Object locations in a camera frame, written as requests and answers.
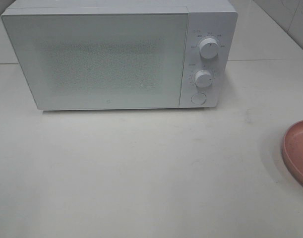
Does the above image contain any lower white timer knob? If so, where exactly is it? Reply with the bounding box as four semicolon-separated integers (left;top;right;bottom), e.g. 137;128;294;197
193;70;213;88

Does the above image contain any white microwave door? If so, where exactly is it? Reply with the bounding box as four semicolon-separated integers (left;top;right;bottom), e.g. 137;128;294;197
2;14;188;110

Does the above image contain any upper white power knob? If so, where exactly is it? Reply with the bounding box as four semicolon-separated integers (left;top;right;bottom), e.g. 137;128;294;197
198;36;220;59

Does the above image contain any pink round plate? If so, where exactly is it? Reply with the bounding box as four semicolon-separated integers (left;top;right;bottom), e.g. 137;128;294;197
281;120;303;186

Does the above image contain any white microwave oven body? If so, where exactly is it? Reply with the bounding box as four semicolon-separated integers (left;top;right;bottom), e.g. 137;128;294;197
1;0;238;110

